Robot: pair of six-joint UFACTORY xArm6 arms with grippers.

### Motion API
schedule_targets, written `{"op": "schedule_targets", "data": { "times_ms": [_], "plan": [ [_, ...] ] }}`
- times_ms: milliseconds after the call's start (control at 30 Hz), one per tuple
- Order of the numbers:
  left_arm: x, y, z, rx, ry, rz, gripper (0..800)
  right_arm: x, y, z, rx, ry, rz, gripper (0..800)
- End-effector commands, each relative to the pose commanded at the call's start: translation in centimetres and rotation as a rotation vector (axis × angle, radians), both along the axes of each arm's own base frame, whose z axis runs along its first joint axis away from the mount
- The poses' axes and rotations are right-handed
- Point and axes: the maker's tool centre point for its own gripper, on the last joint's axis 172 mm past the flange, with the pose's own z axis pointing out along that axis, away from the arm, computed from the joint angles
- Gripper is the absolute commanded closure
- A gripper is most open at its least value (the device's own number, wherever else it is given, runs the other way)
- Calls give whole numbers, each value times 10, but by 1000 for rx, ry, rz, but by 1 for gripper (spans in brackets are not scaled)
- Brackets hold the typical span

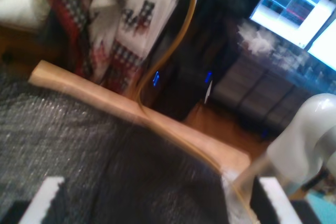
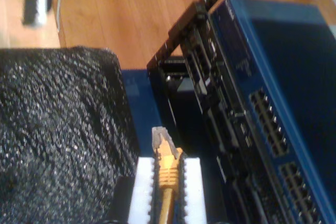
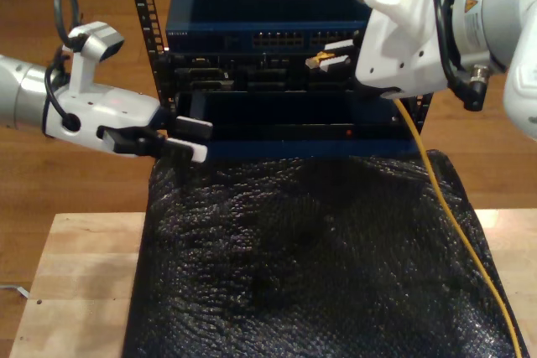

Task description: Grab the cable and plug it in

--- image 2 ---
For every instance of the black textured bubble mat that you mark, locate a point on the black textured bubble mat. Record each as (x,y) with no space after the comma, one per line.
(52,129)

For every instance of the black rack server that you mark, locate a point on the black rack server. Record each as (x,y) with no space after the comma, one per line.
(223,119)

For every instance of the black rack shelf tray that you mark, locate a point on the black rack shelf tray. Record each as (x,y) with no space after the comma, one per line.
(170,108)

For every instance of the black perforated rack frame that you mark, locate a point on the black perforated rack frame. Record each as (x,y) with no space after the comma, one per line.
(183,22)

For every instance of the blue network switch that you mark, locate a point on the blue network switch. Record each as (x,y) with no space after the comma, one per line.
(302,64)

